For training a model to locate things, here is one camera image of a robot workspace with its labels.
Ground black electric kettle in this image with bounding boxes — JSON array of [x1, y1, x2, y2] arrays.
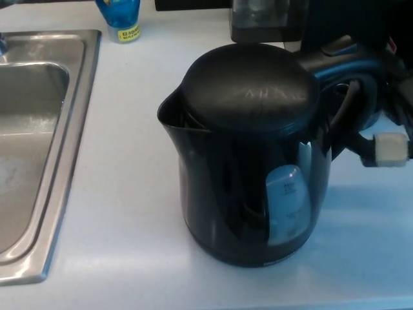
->
[[157, 41, 390, 268]]

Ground blue dish soap bottle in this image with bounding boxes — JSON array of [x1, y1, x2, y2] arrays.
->
[[94, 0, 143, 45]]

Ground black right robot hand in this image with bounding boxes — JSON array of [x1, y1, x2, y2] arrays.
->
[[332, 53, 413, 169]]

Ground stainless steel sink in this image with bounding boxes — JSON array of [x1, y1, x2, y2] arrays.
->
[[0, 29, 103, 287]]

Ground black box-shaped object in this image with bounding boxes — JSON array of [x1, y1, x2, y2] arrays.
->
[[154, 0, 234, 11]]

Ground black coffee maker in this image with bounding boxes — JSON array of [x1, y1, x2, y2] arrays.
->
[[228, 0, 307, 43]]

